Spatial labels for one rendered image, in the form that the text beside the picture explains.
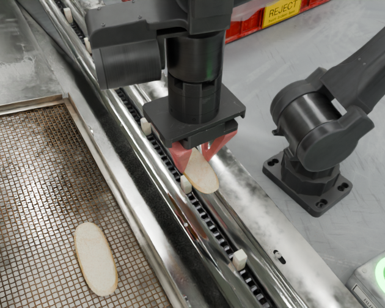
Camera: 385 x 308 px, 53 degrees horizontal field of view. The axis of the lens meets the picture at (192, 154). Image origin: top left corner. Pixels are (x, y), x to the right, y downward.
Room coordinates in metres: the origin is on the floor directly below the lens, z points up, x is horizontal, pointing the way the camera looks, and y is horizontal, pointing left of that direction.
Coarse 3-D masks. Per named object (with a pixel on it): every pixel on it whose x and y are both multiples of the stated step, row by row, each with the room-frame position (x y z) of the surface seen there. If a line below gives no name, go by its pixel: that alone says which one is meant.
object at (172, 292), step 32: (32, 128) 0.42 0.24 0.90; (96, 160) 0.36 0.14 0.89; (32, 192) 0.29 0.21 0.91; (96, 192) 0.30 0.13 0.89; (32, 224) 0.25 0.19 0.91; (96, 224) 0.25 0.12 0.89; (32, 256) 0.20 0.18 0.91; (160, 256) 0.21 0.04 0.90; (64, 288) 0.17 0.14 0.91; (128, 288) 0.17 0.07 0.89
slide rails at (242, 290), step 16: (48, 0) 0.91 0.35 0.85; (64, 0) 0.91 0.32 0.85; (80, 16) 0.83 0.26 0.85; (80, 48) 0.71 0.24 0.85; (112, 96) 0.55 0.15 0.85; (128, 96) 0.55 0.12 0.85; (128, 112) 0.51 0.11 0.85; (128, 128) 0.47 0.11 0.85; (144, 144) 0.43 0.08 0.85; (160, 160) 0.40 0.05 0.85; (160, 176) 0.36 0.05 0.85; (176, 192) 0.33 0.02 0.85; (192, 208) 0.31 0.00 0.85; (208, 208) 0.31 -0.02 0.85; (224, 208) 0.31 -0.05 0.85; (192, 224) 0.28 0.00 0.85; (224, 224) 0.28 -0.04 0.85; (208, 240) 0.26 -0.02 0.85; (240, 240) 0.26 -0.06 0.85; (224, 256) 0.23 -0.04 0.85; (256, 256) 0.23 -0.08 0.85; (224, 272) 0.21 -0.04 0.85; (256, 272) 0.21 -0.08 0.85; (272, 272) 0.21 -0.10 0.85; (240, 288) 0.19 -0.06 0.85; (272, 288) 0.19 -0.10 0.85; (256, 304) 0.17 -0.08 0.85; (288, 304) 0.17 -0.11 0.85
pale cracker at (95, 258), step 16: (80, 224) 0.25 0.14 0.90; (80, 240) 0.22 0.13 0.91; (96, 240) 0.22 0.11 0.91; (80, 256) 0.20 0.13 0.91; (96, 256) 0.20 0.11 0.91; (112, 256) 0.21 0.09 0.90; (96, 272) 0.18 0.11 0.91; (112, 272) 0.19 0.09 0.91; (96, 288) 0.17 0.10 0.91; (112, 288) 0.17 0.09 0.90
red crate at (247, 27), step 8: (128, 0) 0.92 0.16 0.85; (304, 0) 0.91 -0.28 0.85; (312, 0) 0.93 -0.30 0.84; (320, 0) 0.94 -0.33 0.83; (328, 0) 0.96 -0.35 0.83; (264, 8) 0.82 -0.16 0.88; (304, 8) 0.90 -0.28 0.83; (256, 16) 0.82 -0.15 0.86; (232, 24) 0.78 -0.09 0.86; (240, 24) 0.79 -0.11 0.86; (248, 24) 0.81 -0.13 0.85; (256, 24) 0.82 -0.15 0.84; (272, 24) 0.84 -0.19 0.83; (232, 32) 0.78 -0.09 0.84; (240, 32) 0.79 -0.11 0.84; (248, 32) 0.80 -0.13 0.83; (232, 40) 0.77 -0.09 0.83
